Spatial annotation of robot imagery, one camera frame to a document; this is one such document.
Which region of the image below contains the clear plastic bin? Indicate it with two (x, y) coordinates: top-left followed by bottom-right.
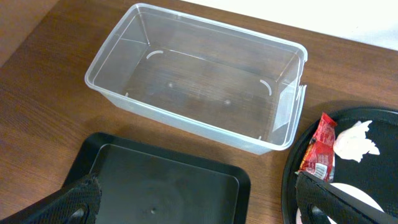
(85, 3), (308, 155)

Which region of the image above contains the red snack wrapper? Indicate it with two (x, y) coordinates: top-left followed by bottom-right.
(296, 113), (337, 182)

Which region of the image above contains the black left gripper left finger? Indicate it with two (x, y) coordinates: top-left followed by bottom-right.
(0, 174), (103, 224)

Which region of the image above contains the round black tray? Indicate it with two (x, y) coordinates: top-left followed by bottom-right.
(281, 107), (397, 223)

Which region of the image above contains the crumpled white tissue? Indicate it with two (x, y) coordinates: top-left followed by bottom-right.
(333, 120), (380, 163)

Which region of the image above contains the black rectangular tray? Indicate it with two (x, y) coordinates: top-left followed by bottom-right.
(64, 133), (251, 224)

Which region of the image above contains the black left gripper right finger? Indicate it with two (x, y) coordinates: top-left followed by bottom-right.
(295, 172), (397, 224)

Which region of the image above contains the pink bowl with rice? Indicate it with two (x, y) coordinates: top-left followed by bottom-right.
(295, 183), (384, 224)

